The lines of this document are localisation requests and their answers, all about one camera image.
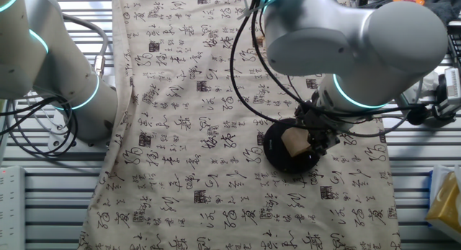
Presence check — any small camera on stand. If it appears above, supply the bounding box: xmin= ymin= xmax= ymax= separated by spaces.
xmin=416 ymin=67 xmax=461 ymax=128

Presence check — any black keyboard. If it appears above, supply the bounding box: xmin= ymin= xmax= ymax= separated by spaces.
xmin=446 ymin=21 xmax=461 ymax=69

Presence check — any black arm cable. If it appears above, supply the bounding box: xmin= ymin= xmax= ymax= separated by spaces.
xmin=229 ymin=0 xmax=439 ymax=139

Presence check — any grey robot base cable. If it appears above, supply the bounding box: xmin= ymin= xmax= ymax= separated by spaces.
xmin=59 ymin=12 xmax=109 ymax=78

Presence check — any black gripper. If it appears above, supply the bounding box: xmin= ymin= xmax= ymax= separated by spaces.
xmin=295 ymin=105 xmax=341 ymax=158

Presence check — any grey towel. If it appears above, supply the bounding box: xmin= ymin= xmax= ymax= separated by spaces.
xmin=354 ymin=0 xmax=461 ymax=26

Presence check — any black round digital scale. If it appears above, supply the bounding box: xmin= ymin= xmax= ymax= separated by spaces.
xmin=263 ymin=117 xmax=321 ymax=174

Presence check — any beige calligraphy print cloth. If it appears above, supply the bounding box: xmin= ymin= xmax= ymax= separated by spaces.
xmin=77 ymin=0 xmax=401 ymax=250

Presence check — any yellow tissue pack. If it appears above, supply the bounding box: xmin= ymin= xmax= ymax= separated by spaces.
xmin=424 ymin=164 xmax=461 ymax=244

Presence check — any pale wooden block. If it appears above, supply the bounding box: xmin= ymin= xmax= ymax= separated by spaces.
xmin=280 ymin=126 xmax=311 ymax=158

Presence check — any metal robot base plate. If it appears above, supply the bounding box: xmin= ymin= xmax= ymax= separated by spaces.
xmin=48 ymin=109 xmax=109 ymax=150

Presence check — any black cable bundle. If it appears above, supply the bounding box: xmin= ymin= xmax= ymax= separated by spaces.
xmin=0 ymin=94 xmax=79 ymax=157

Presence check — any white power strip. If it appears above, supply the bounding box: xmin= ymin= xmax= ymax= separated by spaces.
xmin=0 ymin=166 xmax=26 ymax=250

